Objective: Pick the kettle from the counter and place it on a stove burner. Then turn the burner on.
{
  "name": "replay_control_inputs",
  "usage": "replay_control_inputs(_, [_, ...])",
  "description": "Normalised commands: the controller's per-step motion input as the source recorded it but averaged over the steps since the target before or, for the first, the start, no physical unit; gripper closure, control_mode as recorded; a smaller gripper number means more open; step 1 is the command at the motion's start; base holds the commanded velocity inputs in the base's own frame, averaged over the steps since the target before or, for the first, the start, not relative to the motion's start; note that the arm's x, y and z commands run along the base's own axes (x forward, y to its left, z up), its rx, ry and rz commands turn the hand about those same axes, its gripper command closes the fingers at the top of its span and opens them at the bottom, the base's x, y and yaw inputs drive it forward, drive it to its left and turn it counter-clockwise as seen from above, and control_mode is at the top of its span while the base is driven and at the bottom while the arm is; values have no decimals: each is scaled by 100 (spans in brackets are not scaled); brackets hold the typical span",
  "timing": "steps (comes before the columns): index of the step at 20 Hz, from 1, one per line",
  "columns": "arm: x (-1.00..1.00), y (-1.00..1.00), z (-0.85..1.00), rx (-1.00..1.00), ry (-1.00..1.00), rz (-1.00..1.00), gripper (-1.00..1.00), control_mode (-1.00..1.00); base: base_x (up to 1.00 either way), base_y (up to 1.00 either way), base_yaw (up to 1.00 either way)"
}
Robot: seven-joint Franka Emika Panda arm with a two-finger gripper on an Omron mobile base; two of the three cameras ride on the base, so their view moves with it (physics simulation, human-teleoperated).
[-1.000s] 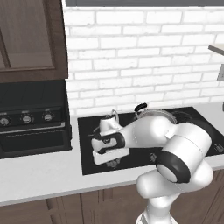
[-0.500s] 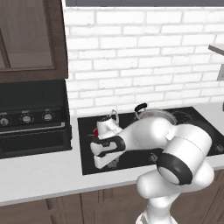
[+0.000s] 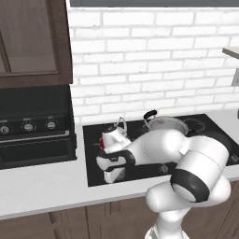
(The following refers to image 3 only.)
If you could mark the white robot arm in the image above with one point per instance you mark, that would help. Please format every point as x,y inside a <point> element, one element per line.
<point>199,161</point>

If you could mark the round oven knob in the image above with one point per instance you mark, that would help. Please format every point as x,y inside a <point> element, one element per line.
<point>4,129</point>
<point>51,124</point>
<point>28,126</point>

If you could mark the black hob knob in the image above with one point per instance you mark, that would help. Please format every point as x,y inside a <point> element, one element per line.
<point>164,168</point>
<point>234,158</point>

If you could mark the brown wall cupboard door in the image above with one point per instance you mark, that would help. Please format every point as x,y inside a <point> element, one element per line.
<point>31,40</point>

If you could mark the black wall oven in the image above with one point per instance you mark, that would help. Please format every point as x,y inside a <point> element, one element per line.
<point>34,102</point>

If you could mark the grey range hood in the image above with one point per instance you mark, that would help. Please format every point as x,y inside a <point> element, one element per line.
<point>155,2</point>

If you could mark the brown base cupboard door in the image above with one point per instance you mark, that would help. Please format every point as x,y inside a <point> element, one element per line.
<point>25,228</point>
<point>217,217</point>
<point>124,217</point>

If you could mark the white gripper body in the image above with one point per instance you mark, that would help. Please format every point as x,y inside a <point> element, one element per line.
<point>112,176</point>

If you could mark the black hob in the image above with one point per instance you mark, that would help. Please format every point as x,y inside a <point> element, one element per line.
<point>93,161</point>

